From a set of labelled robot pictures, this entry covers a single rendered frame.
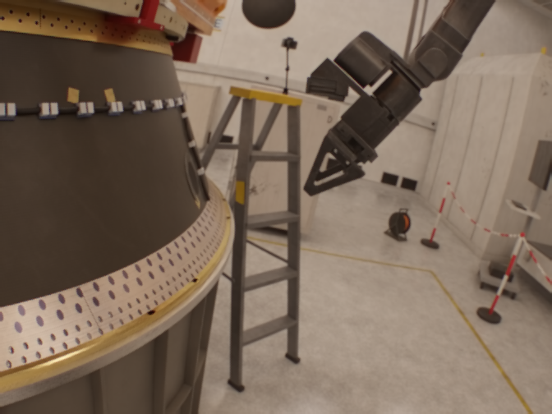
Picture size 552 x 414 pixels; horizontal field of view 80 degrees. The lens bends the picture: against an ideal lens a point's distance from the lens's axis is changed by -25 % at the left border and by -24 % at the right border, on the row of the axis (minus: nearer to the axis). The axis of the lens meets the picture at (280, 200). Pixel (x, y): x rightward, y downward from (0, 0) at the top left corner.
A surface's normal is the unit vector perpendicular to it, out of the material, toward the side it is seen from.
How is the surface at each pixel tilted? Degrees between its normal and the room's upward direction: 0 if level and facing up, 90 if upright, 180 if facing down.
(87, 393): 90
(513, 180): 90
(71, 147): 62
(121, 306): 43
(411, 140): 90
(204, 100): 90
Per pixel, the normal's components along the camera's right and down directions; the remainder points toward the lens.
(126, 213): 0.91, -0.18
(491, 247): 0.01, 0.28
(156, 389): -0.32, 0.19
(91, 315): 0.75, -0.47
